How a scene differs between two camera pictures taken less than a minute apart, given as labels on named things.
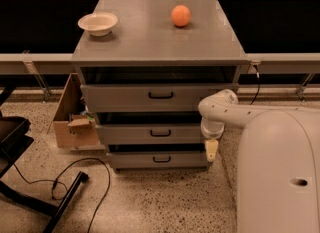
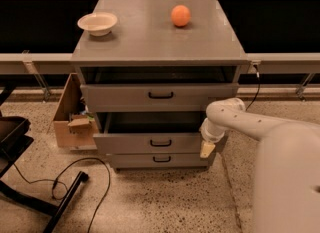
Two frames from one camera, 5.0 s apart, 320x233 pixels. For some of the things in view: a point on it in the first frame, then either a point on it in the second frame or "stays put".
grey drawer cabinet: x=147 y=62 stays put
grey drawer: x=148 y=133 -> x=147 y=143
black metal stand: x=15 y=138 stays put
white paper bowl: x=98 y=24 stays put
